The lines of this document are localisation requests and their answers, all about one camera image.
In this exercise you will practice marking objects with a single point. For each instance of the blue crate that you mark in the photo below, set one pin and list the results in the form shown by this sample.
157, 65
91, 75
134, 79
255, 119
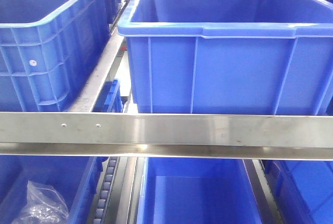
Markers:
302, 189
196, 190
75, 178
252, 57
49, 48

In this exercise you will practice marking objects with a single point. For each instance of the clear plastic bag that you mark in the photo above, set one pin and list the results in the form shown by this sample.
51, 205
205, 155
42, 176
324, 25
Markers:
44, 205

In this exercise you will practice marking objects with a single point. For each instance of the upper stainless shelf rail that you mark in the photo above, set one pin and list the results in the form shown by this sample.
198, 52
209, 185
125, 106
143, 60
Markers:
174, 135

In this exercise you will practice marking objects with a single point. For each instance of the upper left blue crate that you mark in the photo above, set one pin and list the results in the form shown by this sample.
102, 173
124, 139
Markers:
49, 48

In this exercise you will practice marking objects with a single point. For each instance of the roller track strip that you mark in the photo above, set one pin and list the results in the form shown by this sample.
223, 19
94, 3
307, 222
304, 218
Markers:
105, 188

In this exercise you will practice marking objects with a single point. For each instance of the upper centre blue crate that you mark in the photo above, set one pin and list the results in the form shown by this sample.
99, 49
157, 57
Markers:
252, 57

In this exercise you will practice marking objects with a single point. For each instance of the lower left blue crate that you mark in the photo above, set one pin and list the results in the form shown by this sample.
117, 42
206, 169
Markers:
75, 178

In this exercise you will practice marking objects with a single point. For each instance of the steel divider rail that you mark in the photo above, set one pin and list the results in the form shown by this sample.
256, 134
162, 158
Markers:
90, 93

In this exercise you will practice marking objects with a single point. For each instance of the lower right blue crate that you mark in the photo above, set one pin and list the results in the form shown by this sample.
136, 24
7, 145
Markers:
302, 189

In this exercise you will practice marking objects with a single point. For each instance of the lower centre blue crate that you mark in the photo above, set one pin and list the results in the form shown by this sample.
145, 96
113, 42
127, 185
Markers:
196, 190

